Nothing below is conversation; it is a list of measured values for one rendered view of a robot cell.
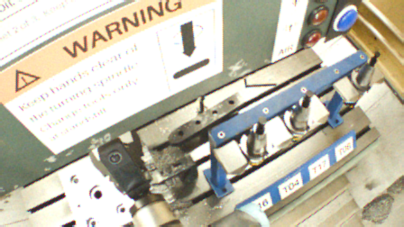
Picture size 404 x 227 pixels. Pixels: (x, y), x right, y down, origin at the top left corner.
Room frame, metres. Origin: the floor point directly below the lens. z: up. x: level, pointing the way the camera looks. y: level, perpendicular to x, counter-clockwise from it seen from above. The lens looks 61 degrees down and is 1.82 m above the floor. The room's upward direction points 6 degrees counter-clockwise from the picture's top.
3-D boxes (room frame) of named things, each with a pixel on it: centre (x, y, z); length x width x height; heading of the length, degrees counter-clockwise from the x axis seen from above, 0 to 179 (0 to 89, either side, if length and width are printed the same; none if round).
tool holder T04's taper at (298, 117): (0.29, -0.20, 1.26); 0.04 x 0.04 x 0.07
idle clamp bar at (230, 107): (0.45, -0.01, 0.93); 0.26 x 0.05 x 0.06; 119
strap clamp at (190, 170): (0.29, 0.09, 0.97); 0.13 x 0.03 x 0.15; 114
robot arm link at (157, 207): (0.10, 0.10, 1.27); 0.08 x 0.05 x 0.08; 117
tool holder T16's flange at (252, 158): (0.25, -0.10, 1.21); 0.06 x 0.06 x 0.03
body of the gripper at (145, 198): (0.17, 0.14, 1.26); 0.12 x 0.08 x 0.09; 27
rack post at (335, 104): (0.45, -0.43, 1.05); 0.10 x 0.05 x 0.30; 24
